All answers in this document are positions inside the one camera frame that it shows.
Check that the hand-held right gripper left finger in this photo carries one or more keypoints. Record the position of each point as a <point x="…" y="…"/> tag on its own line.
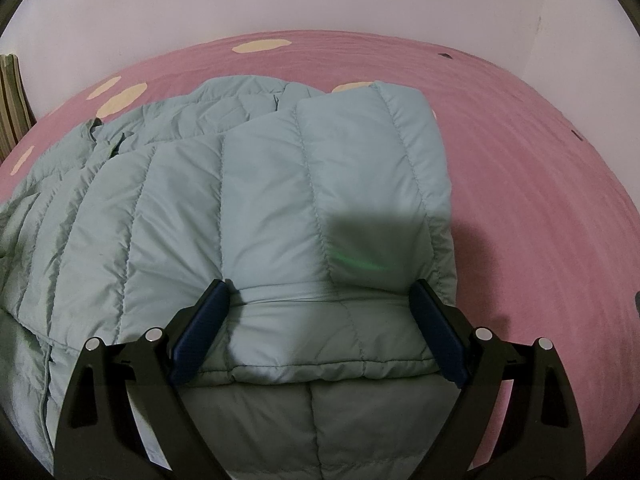
<point x="200" y="332"/>

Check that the pink dotted bed sheet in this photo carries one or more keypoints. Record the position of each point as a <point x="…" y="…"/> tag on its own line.
<point x="525" y="185"/>

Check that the light blue quilted down jacket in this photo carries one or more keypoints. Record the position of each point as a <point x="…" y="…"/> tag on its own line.
<point x="250" y="210"/>

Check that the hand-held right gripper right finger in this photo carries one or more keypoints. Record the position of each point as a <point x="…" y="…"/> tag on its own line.
<point x="440" y="335"/>

